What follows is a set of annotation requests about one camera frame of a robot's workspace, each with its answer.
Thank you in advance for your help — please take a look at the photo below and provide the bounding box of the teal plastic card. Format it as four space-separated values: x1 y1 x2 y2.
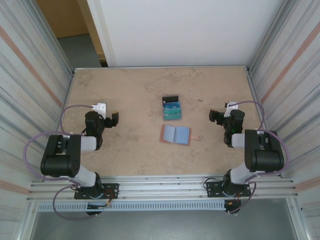
163 112 183 121

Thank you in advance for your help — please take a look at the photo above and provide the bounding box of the brown wooden door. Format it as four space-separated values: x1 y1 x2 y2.
74 0 109 68

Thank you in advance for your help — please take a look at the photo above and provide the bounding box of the aluminium rail frame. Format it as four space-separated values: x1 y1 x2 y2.
29 174 300 201

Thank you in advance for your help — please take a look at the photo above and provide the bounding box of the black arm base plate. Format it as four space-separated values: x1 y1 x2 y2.
203 181 252 200
73 183 120 200

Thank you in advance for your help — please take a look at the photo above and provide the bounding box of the slotted grey cable duct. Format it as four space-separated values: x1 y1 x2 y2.
36 201 227 212

